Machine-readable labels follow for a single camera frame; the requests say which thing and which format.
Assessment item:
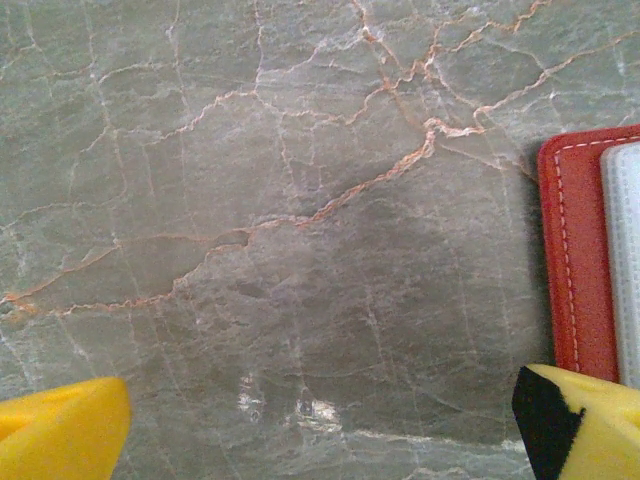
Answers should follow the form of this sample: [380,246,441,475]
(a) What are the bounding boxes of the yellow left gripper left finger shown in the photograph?
[0,376,133,480]

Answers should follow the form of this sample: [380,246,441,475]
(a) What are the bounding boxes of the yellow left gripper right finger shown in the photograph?
[512,363,640,480]

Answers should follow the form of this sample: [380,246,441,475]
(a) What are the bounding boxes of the red leather card holder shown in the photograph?
[537,123,640,386]

